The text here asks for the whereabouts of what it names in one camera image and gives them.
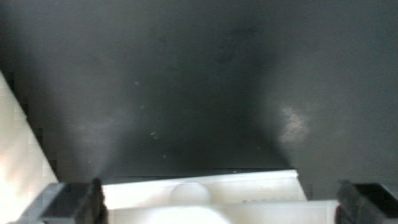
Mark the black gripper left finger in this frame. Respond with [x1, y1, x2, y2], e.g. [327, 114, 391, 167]
[39, 179, 109, 224]

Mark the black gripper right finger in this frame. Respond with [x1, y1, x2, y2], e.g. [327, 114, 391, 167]
[334, 181, 398, 224]

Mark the white drawer with tag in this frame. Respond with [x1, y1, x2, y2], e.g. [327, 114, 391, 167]
[103, 170, 338, 224]

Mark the white U-shaped fence wall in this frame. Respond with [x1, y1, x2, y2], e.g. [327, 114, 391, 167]
[0, 73, 57, 224]

